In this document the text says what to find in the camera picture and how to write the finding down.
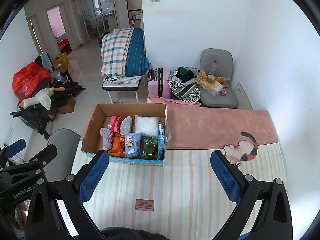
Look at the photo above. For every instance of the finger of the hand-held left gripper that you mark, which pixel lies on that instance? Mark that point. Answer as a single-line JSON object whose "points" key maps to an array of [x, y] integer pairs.
{"points": [[16, 146], [47, 152]]}

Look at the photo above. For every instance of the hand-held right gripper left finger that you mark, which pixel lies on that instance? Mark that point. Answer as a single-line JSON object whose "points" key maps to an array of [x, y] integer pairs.
{"points": [[93, 173]]}

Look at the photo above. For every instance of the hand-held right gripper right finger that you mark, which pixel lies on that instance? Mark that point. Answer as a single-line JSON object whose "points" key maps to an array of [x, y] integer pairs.
{"points": [[225, 177]]}

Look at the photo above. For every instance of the orange snack packet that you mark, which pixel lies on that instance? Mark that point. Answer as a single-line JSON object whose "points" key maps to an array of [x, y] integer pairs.
{"points": [[117, 146]]}

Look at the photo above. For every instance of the purple sock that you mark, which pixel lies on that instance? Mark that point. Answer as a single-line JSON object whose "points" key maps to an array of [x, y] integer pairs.
{"points": [[107, 138]]}

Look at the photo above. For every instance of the blue tissue pack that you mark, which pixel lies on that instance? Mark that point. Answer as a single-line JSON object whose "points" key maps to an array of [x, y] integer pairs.
{"points": [[132, 145]]}

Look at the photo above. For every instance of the red snack packet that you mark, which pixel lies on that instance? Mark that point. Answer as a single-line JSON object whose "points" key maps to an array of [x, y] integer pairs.
{"points": [[115, 123]]}

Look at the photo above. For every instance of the clear packet with yellow ends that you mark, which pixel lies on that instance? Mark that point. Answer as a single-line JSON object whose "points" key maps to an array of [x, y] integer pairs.
{"points": [[126, 126]]}

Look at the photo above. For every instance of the green snack packet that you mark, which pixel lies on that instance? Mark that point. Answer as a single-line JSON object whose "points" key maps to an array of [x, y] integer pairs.
{"points": [[149, 147]]}

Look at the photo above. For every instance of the white plastic bag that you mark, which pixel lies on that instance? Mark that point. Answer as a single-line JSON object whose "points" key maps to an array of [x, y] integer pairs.
{"points": [[147, 125]]}

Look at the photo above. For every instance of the long blue packet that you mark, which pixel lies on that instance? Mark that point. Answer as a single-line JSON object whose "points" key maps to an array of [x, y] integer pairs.
{"points": [[161, 140]]}

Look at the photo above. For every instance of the white power strip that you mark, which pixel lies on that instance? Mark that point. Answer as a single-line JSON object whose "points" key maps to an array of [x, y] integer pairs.
{"points": [[10, 133]]}

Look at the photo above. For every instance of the grey chair back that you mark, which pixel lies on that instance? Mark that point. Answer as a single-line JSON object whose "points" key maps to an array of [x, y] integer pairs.
{"points": [[63, 142]]}

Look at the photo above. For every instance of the black folded stroller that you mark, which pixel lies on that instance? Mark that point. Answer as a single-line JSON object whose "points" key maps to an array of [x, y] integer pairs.
{"points": [[37, 118]]}

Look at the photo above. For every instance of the small brown cardboard box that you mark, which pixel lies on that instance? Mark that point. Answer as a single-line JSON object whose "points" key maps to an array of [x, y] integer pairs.
{"points": [[67, 106]]}

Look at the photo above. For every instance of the pink blanket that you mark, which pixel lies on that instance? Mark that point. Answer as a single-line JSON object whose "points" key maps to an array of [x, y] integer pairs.
{"points": [[212, 127]]}

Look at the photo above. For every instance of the white plush goose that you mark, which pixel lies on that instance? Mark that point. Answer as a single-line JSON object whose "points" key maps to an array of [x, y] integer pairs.
{"points": [[43, 97]]}

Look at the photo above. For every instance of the blue notebook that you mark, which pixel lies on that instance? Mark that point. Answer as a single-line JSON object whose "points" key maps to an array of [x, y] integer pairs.
{"points": [[243, 237]]}

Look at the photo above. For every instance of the red plastic bag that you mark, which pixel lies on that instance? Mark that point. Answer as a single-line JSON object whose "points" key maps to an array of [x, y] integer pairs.
{"points": [[30, 77]]}

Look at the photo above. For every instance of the dark fuzzy garment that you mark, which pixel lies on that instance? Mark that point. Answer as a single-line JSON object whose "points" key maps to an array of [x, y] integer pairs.
{"points": [[132, 233]]}

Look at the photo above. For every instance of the white board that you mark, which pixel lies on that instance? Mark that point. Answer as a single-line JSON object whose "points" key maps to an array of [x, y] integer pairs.
{"points": [[243, 96]]}

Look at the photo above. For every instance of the small red box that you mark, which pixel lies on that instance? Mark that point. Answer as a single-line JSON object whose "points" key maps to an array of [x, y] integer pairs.
{"points": [[223, 93]]}

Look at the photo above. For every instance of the white tissue box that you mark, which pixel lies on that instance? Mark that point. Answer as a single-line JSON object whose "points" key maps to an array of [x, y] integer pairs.
{"points": [[212, 88]]}

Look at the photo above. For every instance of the white-legged bench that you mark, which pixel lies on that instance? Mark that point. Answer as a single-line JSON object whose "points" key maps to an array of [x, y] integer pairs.
{"points": [[120, 87]]}

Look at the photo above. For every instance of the patterned tote bag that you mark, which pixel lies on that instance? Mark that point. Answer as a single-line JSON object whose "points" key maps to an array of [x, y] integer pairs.
{"points": [[186, 92]]}

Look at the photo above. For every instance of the yellow paper bag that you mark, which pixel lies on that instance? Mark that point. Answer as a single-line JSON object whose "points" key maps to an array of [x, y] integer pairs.
{"points": [[60, 58]]}

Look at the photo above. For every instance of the white folded cloth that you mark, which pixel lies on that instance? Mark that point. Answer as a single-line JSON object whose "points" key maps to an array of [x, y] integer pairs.
{"points": [[125, 79]]}

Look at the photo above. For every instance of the brown tape roll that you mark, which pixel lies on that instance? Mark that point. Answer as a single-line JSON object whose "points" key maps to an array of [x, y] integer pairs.
{"points": [[211, 78]]}

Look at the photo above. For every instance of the yellow plastic bag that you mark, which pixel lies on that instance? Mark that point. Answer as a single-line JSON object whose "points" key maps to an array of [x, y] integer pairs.
{"points": [[202, 78]]}

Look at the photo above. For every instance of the clear plastic bottle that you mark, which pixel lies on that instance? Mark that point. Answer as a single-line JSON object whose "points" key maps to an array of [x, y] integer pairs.
{"points": [[213, 67]]}

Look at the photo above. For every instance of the pink suitcase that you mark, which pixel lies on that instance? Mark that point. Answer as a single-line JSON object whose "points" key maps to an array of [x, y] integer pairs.
{"points": [[162, 85]]}

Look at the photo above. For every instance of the red bed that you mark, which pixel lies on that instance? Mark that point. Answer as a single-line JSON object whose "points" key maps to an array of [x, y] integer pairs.
{"points": [[62, 41]]}

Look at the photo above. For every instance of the grey padded chair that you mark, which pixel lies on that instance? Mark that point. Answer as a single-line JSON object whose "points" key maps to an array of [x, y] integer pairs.
{"points": [[217, 55]]}

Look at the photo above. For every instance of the plaid folded quilt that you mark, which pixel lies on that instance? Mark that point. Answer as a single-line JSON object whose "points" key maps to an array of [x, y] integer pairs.
{"points": [[120, 52]]}

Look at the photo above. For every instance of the glass sliding door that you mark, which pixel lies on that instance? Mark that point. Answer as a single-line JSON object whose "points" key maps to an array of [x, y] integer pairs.
{"points": [[85, 17]]}

